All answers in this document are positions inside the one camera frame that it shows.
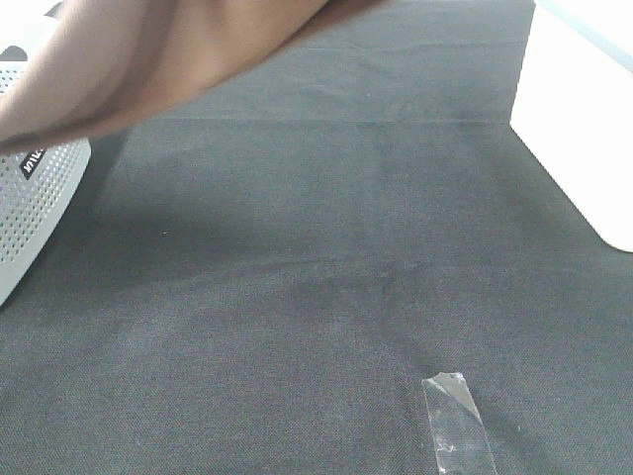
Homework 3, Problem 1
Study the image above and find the brown microfiber towel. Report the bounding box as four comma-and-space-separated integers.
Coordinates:
1, 0, 372, 153

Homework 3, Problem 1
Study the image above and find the black table cloth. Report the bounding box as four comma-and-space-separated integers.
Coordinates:
1, 1, 632, 474

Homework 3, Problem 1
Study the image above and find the clear adhesive tape strip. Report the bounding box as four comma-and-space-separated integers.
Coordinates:
421, 372, 497, 475

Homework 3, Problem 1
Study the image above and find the white perforated plastic basket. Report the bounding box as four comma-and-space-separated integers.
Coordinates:
1, 1, 92, 302

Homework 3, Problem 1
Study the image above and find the white plastic bin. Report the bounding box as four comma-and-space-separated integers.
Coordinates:
509, 1, 632, 252

